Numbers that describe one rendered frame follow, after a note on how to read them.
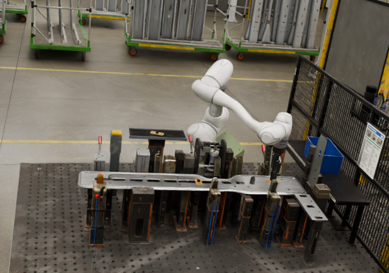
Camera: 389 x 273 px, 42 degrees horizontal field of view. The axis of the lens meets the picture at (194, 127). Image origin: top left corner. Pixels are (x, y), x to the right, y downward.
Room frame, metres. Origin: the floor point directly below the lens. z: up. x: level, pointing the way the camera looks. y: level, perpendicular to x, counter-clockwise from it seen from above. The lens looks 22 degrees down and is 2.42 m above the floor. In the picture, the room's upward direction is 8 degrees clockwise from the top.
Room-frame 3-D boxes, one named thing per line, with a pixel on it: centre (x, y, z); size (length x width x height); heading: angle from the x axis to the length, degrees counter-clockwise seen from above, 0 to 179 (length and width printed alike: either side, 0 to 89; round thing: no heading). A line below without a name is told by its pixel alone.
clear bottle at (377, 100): (3.08, -1.13, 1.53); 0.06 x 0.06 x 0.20
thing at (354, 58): (5.22, -1.55, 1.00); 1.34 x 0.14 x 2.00; 18
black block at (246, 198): (2.63, -0.37, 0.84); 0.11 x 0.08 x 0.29; 13
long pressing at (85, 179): (2.72, -0.05, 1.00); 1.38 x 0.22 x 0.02; 103
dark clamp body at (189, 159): (2.92, 0.01, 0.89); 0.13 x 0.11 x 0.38; 13
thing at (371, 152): (2.86, -1.08, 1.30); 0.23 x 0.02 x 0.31; 13
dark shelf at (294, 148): (3.13, -0.90, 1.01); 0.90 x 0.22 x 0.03; 13
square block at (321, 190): (2.77, -0.82, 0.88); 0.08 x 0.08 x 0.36; 13
